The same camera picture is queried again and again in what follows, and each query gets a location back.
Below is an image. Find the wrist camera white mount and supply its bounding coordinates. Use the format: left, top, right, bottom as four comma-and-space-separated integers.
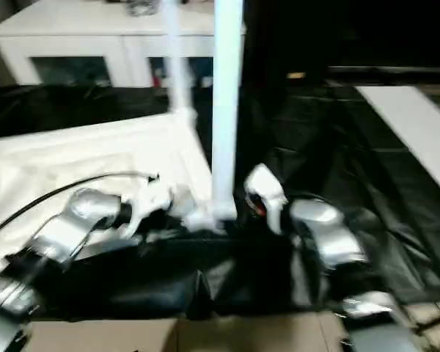
126, 181, 177, 239
243, 163, 289, 235

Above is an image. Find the white plastic table top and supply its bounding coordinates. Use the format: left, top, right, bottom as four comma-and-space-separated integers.
0, 109, 239, 279

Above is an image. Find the black mat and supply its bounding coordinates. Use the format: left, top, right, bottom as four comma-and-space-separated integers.
0, 78, 440, 326

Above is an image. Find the white plastic table leg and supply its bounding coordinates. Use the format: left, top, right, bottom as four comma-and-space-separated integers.
160, 0, 198, 122
210, 0, 246, 221

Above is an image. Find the white side table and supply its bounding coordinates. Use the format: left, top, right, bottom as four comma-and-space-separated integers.
353, 84, 440, 202

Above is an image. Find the white cabinet with glass doors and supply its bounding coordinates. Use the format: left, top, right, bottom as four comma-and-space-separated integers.
0, 0, 247, 89

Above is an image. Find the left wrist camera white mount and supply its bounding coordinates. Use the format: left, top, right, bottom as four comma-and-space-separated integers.
126, 181, 177, 239

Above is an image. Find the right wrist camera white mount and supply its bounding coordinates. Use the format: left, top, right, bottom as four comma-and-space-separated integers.
243, 163, 289, 235

